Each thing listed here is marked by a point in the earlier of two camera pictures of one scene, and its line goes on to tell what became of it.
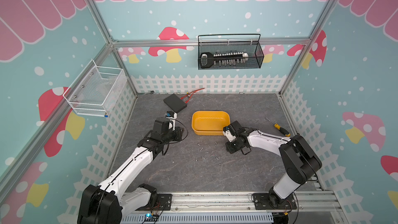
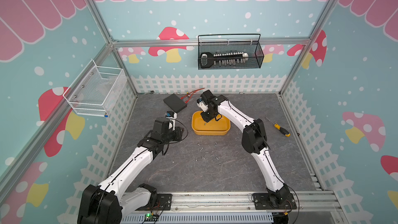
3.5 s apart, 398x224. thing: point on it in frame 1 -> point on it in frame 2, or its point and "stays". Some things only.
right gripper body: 233,146 -> 208,115
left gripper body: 172,135 stays
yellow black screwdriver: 277,126 stays
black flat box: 175,103 stays
